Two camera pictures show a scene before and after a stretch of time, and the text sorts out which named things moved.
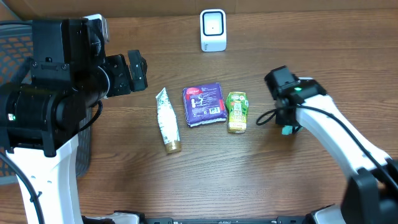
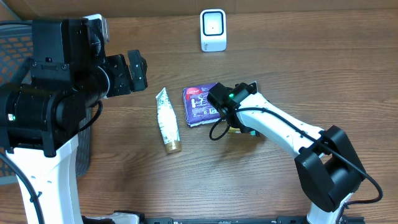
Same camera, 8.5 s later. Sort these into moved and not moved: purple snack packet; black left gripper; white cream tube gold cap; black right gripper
Moved: black right gripper
Not moved: white cream tube gold cap; purple snack packet; black left gripper
